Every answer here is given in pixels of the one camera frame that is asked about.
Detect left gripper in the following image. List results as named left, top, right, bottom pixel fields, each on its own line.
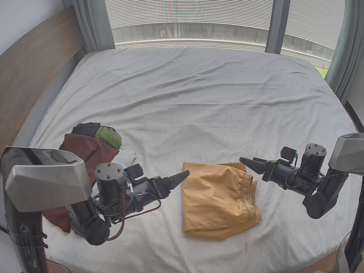
left=130, top=170, right=191, bottom=203

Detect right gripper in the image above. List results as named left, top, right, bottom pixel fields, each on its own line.
left=239, top=157, right=302, bottom=187

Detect tan shorts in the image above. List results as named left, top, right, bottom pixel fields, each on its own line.
left=181, top=161, right=262, bottom=242

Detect bed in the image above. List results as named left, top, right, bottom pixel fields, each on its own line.
left=0, top=6, right=364, bottom=271

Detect pale grey garment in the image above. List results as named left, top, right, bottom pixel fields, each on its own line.
left=112, top=149, right=136, bottom=168

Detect green garment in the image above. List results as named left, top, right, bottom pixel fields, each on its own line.
left=95, top=126, right=122, bottom=149

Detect brown garment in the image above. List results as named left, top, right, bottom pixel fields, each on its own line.
left=43, top=133, right=120, bottom=234

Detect black garment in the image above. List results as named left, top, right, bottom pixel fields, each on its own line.
left=71, top=122, right=101, bottom=139

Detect grey-green curtain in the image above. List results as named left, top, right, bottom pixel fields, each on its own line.
left=60, top=0, right=115, bottom=53
left=324, top=0, right=364, bottom=104

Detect window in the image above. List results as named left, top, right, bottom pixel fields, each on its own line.
left=102, top=0, right=347, bottom=76

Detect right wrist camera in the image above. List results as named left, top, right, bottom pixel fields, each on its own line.
left=280, top=146, right=297, bottom=161

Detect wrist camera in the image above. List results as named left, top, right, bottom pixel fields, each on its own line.
left=124, top=164, right=144, bottom=181
left=280, top=146, right=297, bottom=161

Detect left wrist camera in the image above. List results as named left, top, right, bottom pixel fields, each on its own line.
left=124, top=164, right=144, bottom=181

